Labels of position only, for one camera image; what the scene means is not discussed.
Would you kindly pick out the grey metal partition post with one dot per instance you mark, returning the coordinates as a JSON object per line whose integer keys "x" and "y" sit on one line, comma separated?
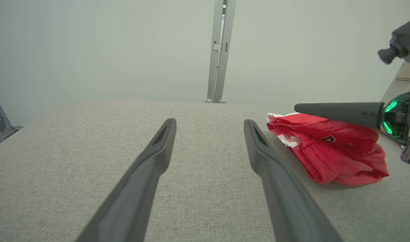
{"x": 220, "y": 67}

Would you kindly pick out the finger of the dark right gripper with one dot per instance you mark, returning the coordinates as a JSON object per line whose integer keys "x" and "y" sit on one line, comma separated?
{"x": 342, "y": 112}

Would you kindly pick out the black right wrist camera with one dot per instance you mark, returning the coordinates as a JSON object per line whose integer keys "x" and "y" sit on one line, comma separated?
{"x": 406, "y": 37}

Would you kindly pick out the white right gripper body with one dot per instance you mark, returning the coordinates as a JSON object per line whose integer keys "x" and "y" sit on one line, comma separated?
{"x": 405, "y": 117}

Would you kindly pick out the red shorts with white tags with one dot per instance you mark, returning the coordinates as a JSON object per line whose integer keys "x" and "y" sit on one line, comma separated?
{"x": 312, "y": 126}

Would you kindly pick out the red white basketball jersey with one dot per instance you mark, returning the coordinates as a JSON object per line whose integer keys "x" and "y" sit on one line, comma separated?
{"x": 342, "y": 164}

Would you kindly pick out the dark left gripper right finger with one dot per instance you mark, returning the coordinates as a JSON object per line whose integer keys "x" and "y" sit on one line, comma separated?
{"x": 285, "y": 201}

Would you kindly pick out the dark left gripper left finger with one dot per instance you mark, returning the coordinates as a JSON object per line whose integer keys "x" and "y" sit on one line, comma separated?
{"x": 134, "y": 198}

